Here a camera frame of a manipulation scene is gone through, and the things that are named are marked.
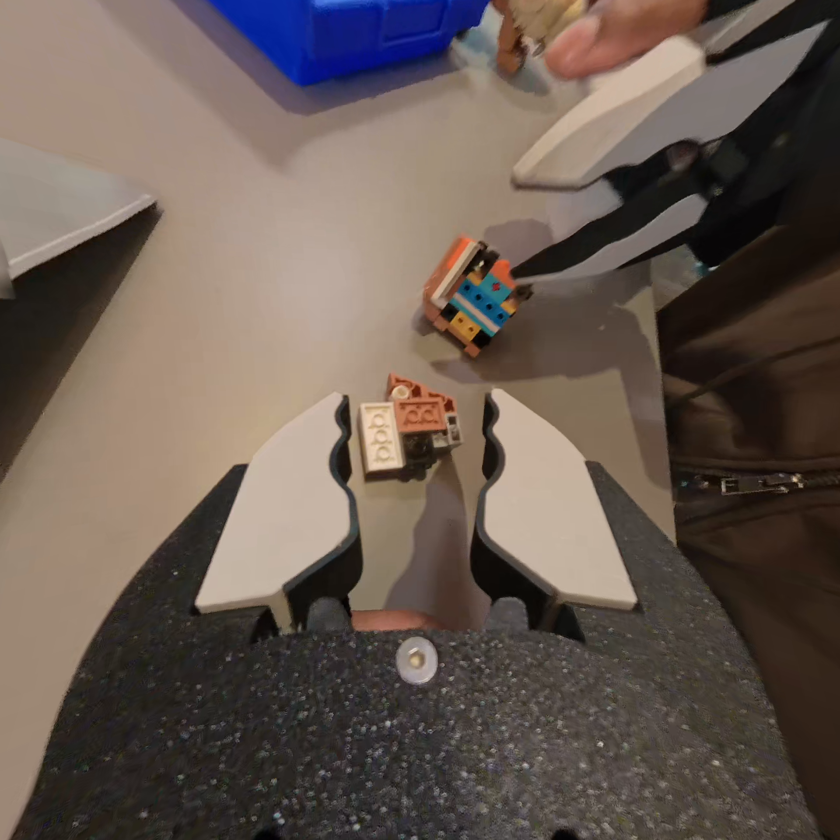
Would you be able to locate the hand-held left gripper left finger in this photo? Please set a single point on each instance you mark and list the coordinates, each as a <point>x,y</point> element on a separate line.
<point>282,525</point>

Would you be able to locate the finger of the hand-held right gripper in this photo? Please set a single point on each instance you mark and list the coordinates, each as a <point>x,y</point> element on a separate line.
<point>623,111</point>
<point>649,229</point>

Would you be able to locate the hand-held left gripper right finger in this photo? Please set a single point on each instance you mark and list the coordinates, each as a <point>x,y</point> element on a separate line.
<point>558,525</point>

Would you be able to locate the brown toy brick assembly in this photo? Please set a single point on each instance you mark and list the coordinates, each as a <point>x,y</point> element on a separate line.
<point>413,426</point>

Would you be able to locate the brown toy brick vehicle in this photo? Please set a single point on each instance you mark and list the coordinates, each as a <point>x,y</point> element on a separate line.
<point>479,298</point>

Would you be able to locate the blue plastic bin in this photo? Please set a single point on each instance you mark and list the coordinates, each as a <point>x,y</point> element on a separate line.
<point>354,33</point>

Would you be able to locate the person's right hand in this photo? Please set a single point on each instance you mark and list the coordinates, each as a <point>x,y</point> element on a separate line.
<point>610,33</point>

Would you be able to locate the tan brick figure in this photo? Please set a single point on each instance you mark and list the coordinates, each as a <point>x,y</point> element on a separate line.
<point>544,23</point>

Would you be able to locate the person's brown jacket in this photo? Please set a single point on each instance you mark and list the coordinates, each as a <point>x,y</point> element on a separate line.
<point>754,459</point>

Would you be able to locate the open grey booklet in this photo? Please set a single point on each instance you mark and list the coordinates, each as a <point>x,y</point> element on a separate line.
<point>59,210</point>

